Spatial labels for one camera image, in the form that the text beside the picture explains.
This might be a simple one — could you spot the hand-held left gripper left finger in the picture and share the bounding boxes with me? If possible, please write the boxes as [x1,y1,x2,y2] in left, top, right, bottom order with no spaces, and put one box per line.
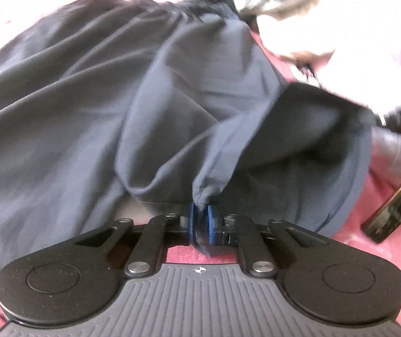
[74,204,198,278]

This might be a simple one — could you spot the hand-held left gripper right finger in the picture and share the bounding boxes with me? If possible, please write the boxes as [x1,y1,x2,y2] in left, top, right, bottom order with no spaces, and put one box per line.
[204,205,329,278]

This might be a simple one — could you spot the dark navy pants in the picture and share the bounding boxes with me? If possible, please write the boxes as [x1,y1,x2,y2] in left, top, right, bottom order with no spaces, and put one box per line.
[0,0,374,285]

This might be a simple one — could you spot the pink floral blanket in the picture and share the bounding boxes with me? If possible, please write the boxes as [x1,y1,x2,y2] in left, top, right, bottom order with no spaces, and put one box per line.
[0,0,401,337]

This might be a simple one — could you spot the beige pants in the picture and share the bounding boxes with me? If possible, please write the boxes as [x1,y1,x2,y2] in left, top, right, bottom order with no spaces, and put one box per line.
[256,0,401,88]

